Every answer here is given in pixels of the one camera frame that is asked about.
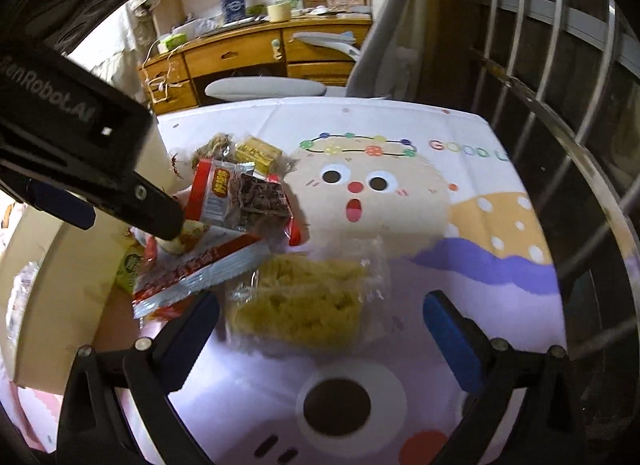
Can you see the red white large snack bag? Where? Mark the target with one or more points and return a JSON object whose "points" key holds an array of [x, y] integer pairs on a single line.
{"points": [[219, 255]]}

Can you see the metal bed rail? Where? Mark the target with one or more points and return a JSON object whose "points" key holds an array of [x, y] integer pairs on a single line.
{"points": [[558, 81]]}

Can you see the masking tape roll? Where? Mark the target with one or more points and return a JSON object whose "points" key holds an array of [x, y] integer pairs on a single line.
{"points": [[279, 12]]}

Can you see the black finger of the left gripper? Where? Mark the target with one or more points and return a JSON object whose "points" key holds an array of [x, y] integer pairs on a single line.
{"points": [[134, 200]]}

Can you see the wooden desk with drawers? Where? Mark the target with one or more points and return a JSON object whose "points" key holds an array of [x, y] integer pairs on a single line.
{"points": [[177, 80]]}

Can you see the cartoon printed bed sheet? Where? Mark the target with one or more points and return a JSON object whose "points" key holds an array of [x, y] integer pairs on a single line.
{"points": [[436, 188]]}

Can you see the white plastic storage bin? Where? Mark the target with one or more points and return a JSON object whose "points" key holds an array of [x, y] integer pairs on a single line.
{"points": [[55, 281]]}

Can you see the red date walnut snack packet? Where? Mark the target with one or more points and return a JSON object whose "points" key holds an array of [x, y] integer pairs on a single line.
{"points": [[230, 196]]}

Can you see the yellow small cake packet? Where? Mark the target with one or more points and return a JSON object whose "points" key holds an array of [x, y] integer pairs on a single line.
{"points": [[266, 158]]}

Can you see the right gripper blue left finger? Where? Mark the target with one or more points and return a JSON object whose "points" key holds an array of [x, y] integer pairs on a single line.
{"points": [[181, 341]]}

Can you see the blue paper gift bag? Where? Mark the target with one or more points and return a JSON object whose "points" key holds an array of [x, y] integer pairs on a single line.
{"points": [[233, 10]]}

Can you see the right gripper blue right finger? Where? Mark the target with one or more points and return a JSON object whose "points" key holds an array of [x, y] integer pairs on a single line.
{"points": [[461, 342]]}

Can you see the brown nut cluster bag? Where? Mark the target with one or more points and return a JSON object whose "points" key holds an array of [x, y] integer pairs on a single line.
{"points": [[220, 147]]}

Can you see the yellow noodle cake bag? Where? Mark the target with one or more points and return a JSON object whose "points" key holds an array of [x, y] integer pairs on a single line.
{"points": [[334, 298]]}

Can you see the green mung bean cake packet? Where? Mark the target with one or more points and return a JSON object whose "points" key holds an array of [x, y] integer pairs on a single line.
{"points": [[128, 268]]}

